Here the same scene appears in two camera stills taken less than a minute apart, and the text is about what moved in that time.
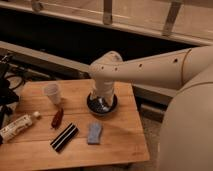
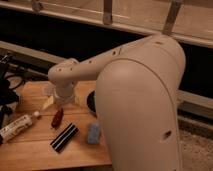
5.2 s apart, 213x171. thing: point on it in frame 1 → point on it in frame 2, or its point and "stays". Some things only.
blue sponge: x=94 y=132 stays
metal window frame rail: x=188 y=20 stays
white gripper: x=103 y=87 → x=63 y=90
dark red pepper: x=57 y=119 stays
